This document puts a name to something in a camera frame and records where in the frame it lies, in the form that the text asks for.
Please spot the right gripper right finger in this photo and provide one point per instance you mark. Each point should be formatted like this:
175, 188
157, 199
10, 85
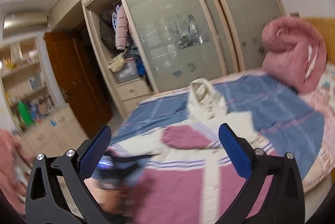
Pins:
284, 201

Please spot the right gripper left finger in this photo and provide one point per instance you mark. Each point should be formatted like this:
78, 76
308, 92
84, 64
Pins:
45, 202

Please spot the pink and cream hooded jacket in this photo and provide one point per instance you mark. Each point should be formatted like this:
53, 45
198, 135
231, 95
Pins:
185, 175

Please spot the pink fleece bed blanket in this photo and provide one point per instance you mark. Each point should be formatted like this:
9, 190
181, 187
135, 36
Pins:
324, 162

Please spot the blue plaid bed sheet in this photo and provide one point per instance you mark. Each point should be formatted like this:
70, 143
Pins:
278, 113

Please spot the beige bookshelf cabinet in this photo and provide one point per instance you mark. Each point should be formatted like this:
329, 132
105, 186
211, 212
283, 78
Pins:
23, 78

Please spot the green bottle on shelf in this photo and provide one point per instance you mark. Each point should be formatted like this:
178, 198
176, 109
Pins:
25, 114

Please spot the clear plastic storage box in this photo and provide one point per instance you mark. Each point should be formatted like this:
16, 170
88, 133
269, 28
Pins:
127, 73

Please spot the brown wooden door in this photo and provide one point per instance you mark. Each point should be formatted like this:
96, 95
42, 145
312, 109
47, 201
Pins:
79, 78

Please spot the blue garment in wardrobe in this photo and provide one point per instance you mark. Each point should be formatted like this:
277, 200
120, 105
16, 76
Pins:
140, 68

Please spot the yellow cloth bundle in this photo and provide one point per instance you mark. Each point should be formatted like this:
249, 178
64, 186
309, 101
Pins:
117, 63

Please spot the floral pillow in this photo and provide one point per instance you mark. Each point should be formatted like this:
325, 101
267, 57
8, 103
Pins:
326, 82

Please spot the hanging pink puffer jacket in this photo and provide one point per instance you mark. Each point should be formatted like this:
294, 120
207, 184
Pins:
124, 34

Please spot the hanging dark jacket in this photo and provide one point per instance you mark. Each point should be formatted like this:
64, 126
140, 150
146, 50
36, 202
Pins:
107, 33

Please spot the rolled pink quilt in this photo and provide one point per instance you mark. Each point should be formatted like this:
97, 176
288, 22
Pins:
295, 53

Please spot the beige sliding door wardrobe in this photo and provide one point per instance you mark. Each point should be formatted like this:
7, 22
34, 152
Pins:
178, 40

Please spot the wooden headboard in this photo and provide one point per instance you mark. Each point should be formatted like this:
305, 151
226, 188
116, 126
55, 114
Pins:
326, 27

